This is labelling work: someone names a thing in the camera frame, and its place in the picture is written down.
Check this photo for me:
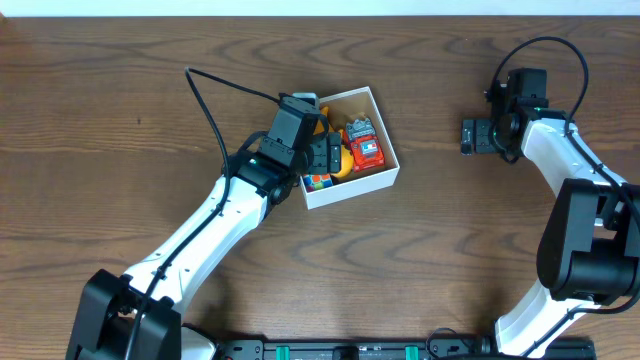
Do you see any yellow rubber toy animal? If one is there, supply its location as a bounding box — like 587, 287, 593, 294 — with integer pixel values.
313, 106, 354, 179

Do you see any colourful puzzle cube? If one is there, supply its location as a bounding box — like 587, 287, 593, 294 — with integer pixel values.
302, 174, 333, 193

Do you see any red toy fire truck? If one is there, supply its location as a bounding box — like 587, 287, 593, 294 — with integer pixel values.
344, 118, 385, 172

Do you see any white cardboard box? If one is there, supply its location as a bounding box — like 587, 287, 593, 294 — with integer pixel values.
301, 86, 400, 210

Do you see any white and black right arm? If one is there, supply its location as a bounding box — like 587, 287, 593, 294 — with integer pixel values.
461, 90, 639, 359

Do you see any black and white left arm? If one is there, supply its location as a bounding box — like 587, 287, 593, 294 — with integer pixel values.
66, 132, 341, 359

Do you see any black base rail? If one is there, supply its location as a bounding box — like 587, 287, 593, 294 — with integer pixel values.
209, 337, 597, 360

